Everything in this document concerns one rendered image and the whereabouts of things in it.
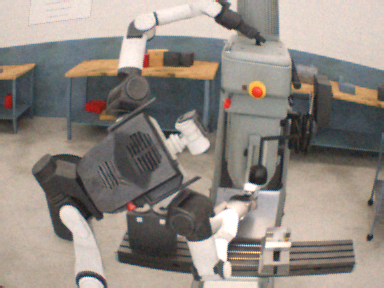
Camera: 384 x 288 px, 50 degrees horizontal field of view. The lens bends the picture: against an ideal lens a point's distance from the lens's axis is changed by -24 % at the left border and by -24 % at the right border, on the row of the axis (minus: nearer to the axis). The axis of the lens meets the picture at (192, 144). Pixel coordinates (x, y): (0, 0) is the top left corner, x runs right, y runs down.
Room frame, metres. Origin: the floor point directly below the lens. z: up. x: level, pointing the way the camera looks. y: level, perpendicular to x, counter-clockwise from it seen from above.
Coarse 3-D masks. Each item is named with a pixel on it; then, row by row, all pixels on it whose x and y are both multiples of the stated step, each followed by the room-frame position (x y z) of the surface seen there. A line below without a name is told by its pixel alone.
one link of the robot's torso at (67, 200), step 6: (66, 198) 1.42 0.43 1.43; (72, 198) 1.44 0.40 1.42; (54, 204) 1.42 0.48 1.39; (60, 204) 1.41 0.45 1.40; (66, 204) 1.42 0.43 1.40; (72, 204) 1.42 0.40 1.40; (78, 204) 1.44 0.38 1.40; (84, 204) 1.49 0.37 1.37; (78, 210) 1.43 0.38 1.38; (84, 210) 1.45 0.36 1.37; (84, 216) 1.45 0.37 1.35
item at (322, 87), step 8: (320, 80) 2.09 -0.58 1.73; (328, 80) 2.12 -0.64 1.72; (320, 88) 2.04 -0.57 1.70; (328, 88) 2.03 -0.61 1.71; (320, 96) 2.04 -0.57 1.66; (328, 96) 2.03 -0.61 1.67; (320, 104) 2.04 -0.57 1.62; (328, 104) 2.03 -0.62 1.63; (320, 112) 2.04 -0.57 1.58; (328, 112) 2.03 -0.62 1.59; (320, 120) 2.04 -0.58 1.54; (328, 120) 2.03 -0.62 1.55
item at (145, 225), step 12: (156, 204) 1.98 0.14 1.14; (132, 216) 1.89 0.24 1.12; (144, 216) 1.89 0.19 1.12; (156, 216) 1.90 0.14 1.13; (132, 228) 1.89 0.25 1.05; (144, 228) 1.89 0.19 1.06; (156, 228) 1.89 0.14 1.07; (132, 240) 1.89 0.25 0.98; (144, 240) 1.89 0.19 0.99; (156, 240) 1.89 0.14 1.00; (168, 240) 1.89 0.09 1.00
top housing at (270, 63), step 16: (224, 48) 1.74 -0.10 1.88; (240, 48) 1.75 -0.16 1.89; (256, 48) 1.79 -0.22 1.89; (272, 48) 1.84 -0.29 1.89; (224, 64) 1.70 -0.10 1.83; (240, 64) 1.67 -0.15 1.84; (256, 64) 1.66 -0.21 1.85; (272, 64) 1.66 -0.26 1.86; (288, 64) 1.67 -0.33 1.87; (224, 80) 1.70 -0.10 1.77; (240, 80) 1.67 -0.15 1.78; (256, 80) 1.66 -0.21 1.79; (272, 80) 1.66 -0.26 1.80; (288, 80) 1.67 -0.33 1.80; (272, 96) 1.66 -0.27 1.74
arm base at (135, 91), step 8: (128, 80) 1.56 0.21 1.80; (136, 80) 1.57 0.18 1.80; (144, 80) 1.59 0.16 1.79; (128, 88) 1.55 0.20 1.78; (136, 88) 1.56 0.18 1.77; (144, 88) 1.57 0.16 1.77; (120, 96) 1.53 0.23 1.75; (128, 96) 1.54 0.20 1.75; (136, 96) 1.55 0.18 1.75; (144, 96) 1.56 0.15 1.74; (112, 104) 1.57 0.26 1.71; (120, 104) 1.52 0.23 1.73; (128, 104) 1.53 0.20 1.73; (136, 104) 1.54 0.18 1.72; (112, 112) 1.57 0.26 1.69; (120, 112) 1.56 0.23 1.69; (128, 112) 1.56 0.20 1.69
